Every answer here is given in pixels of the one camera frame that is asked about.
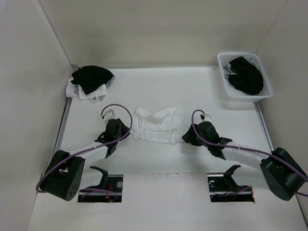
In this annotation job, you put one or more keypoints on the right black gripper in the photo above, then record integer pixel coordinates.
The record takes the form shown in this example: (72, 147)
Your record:
(189, 137)

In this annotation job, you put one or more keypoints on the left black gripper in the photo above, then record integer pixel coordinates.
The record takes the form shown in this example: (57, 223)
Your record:
(124, 129)

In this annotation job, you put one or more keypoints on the white tank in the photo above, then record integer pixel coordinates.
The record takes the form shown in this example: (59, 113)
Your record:
(163, 127)
(73, 90)

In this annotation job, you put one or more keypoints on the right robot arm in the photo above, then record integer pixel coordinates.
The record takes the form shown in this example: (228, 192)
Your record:
(282, 175)

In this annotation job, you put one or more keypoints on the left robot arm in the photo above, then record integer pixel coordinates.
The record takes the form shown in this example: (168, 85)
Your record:
(63, 175)

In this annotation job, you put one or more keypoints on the folded grey tank top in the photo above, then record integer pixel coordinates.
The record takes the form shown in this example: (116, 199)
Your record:
(109, 83)

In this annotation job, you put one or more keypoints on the folded white tank top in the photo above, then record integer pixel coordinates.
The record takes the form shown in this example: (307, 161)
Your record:
(73, 90)

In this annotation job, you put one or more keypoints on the folded black tank top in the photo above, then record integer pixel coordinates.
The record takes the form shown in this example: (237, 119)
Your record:
(91, 77)

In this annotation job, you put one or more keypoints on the grey tank top in basket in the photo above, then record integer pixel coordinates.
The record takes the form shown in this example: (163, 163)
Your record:
(228, 70)

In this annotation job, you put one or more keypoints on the black tank top in basket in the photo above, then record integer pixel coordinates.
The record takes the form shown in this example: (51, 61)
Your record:
(247, 78)

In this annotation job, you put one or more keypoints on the white plastic basket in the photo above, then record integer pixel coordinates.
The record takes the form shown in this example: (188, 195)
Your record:
(235, 95)

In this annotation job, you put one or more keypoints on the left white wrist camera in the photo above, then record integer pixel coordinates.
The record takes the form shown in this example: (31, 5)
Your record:
(108, 115)

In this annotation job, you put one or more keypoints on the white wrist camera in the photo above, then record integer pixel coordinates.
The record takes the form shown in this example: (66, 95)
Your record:
(205, 118)
(108, 115)

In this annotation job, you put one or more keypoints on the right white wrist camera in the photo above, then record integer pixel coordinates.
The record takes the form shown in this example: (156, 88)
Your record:
(205, 118)

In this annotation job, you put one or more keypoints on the left aluminium rail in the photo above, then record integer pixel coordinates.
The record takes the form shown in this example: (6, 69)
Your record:
(63, 122)

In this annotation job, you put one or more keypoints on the aluminium rail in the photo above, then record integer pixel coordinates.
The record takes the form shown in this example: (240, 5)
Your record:
(63, 122)
(263, 123)

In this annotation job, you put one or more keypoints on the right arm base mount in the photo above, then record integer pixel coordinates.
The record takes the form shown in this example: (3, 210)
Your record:
(223, 188)

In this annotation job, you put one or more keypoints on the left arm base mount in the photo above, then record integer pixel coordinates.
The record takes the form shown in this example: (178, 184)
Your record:
(106, 187)

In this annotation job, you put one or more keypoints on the right aluminium rail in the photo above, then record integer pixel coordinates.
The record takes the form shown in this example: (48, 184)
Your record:
(263, 123)

